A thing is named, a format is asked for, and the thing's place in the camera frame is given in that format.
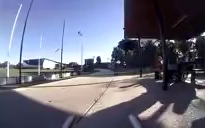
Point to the single dark tree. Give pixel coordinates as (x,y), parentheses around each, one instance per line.
(98,59)

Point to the floodlight mast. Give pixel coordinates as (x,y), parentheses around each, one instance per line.
(81,50)

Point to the group of dark trees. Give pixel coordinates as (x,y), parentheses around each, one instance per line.
(130,53)

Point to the dark straight pole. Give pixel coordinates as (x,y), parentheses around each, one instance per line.
(62,43)

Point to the white building with dark roof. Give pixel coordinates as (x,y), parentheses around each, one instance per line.
(40,63)

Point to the robot's own part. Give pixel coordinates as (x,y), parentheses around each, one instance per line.
(135,121)
(68,121)

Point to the shelter with dark roof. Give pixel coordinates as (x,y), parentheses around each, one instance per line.
(163,16)

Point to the dark curved lamp pole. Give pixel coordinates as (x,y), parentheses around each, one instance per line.
(22,43)

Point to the green grass field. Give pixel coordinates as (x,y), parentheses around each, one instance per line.
(0,72)

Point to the tall white post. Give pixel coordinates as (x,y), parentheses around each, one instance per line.
(40,50)
(12,33)

